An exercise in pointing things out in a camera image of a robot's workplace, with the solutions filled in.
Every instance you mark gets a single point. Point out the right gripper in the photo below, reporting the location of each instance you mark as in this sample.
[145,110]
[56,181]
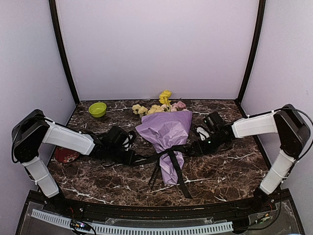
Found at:
[199,149]

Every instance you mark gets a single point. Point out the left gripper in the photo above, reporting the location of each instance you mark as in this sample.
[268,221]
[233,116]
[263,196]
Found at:
[129,160]

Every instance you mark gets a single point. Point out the black printed ribbon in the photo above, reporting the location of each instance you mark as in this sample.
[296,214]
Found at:
[169,166]

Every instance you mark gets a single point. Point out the pink wrapping paper sheet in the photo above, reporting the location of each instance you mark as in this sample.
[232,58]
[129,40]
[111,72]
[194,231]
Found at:
[165,129]

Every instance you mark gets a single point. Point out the yellow daisy bunch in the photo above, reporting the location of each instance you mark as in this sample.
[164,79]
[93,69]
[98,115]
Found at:
[143,111]

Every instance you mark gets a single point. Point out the yellow rose stem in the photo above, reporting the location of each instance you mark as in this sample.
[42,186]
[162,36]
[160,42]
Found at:
[164,99]

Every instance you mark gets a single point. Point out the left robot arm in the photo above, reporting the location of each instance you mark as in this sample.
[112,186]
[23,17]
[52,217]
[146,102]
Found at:
[36,132]

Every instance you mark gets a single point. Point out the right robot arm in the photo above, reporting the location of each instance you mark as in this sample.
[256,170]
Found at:
[288,123]

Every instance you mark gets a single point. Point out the red floral dish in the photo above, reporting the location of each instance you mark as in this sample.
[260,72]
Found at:
[65,156]

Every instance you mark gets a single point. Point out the green plastic bowl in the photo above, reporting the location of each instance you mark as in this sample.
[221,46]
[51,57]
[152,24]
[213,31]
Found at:
[98,109]

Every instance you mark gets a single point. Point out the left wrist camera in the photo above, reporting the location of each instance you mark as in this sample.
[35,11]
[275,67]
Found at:
[120,137]

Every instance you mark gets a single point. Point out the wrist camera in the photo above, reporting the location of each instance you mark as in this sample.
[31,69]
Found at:
[120,137]
[214,122]

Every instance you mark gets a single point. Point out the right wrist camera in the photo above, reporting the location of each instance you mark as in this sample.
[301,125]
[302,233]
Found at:
[214,122]

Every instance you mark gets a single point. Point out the right black frame post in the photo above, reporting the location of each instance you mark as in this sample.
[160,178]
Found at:
[252,53]

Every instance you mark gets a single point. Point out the black frame post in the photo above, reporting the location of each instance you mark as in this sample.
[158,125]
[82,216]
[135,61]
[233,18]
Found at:
[252,53]
[62,51]

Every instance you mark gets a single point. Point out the white slotted cable duct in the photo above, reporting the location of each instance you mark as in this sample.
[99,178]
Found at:
[134,227]

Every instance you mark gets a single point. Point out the black front rail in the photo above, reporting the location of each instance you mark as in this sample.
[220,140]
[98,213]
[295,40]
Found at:
[100,212]

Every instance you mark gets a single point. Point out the left black frame post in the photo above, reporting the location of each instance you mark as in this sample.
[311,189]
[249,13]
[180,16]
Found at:
[62,51]

